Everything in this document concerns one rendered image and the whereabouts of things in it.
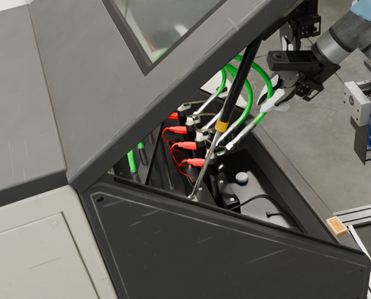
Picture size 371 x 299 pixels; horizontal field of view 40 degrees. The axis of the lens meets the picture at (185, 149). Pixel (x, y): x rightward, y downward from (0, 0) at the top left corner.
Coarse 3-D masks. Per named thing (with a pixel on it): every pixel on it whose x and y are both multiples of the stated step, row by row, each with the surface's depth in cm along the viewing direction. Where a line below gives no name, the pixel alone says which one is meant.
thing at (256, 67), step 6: (240, 60) 115; (252, 66) 118; (258, 66) 118; (258, 72) 120; (264, 72) 120; (264, 78) 121; (270, 84) 122; (270, 90) 123; (270, 96) 125; (264, 114) 127; (258, 120) 128; (132, 150) 121; (132, 156) 121; (132, 162) 122; (132, 168) 124; (132, 174) 125
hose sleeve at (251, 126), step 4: (248, 124) 129; (252, 124) 128; (244, 128) 129; (248, 128) 128; (252, 128) 128; (240, 132) 129; (244, 132) 129; (248, 132) 129; (236, 136) 130; (240, 136) 129; (244, 136) 129; (232, 140) 130; (236, 140) 129; (240, 140) 129; (232, 144) 130; (236, 144) 130
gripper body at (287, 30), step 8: (304, 0) 122; (312, 0) 125; (304, 8) 127; (312, 8) 127; (296, 16) 127; (304, 16) 128; (312, 16) 127; (320, 16) 127; (288, 24) 127; (296, 24) 127; (304, 24) 127; (312, 24) 128; (320, 24) 128; (288, 32) 129; (296, 32) 128; (304, 32) 129; (312, 32) 129; (320, 32) 130
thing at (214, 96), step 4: (224, 68) 145; (224, 72) 145; (224, 76) 146; (224, 80) 147; (220, 84) 148; (224, 84) 148; (220, 88) 148; (216, 92) 149; (220, 92) 149; (212, 96) 149; (216, 96) 149; (208, 100) 150; (212, 100) 149; (204, 104) 150; (208, 104) 150; (200, 108) 150; (204, 108) 150; (196, 112) 151; (200, 112) 150; (196, 116) 151
